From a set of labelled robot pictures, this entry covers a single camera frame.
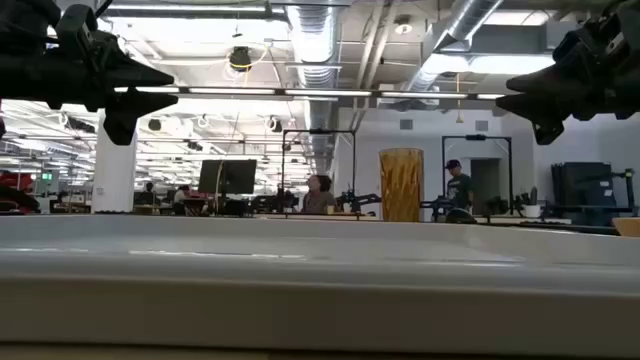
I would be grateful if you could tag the standing person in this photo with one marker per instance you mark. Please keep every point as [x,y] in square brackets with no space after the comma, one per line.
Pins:
[459,187]

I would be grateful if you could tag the gray plastic tray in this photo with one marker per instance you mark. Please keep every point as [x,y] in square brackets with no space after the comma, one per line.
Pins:
[320,310]

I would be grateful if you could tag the long ceiling light strip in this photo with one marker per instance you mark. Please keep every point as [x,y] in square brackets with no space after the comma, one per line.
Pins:
[325,92]

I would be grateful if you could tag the seated person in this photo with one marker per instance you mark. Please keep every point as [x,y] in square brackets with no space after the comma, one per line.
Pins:
[319,197]

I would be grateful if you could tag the red object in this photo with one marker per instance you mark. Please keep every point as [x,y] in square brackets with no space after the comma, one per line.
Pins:
[15,181]

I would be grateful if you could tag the ribbed silver ventilation duct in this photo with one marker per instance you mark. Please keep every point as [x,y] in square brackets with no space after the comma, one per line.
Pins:
[314,45]

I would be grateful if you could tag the smooth silver ventilation duct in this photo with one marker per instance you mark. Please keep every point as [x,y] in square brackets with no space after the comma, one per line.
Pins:
[462,25]

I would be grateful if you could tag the gold faceted cup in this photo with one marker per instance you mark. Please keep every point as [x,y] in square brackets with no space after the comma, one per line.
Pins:
[401,185]

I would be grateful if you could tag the white pillar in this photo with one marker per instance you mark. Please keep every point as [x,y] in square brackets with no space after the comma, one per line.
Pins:
[112,175]

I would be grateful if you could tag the black round ceiling device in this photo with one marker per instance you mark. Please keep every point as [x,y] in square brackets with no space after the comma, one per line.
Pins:
[240,57]

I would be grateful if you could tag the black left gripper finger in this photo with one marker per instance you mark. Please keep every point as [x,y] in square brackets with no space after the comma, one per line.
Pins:
[125,115]
[137,77]

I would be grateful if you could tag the black frame stand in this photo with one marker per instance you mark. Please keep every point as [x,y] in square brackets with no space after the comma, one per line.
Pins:
[510,170]
[283,165]

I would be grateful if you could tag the gray door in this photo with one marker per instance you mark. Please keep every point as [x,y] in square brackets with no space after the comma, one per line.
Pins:
[486,185]

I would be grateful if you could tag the gray wall vent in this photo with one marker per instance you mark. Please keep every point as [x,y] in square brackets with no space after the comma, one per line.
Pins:
[481,125]
[406,124]

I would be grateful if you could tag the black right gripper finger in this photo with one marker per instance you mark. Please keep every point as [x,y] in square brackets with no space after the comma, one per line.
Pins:
[545,80]
[547,115]

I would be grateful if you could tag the black monitor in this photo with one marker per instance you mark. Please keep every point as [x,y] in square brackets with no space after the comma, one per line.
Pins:
[227,176]

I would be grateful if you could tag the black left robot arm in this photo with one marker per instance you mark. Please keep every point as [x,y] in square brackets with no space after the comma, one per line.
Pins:
[22,17]

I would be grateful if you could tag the yellow hanging pendant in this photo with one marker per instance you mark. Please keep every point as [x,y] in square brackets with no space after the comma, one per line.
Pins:
[459,117]

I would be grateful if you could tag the white pot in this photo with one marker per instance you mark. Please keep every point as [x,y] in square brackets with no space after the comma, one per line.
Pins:
[531,210]

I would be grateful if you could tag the dark cabinet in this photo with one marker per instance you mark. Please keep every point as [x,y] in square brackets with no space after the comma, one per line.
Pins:
[582,187]

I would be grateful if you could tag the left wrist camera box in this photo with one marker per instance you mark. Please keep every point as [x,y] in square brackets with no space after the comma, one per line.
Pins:
[75,25]

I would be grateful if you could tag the black dome object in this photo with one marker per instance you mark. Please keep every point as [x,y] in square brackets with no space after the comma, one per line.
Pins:
[460,216]

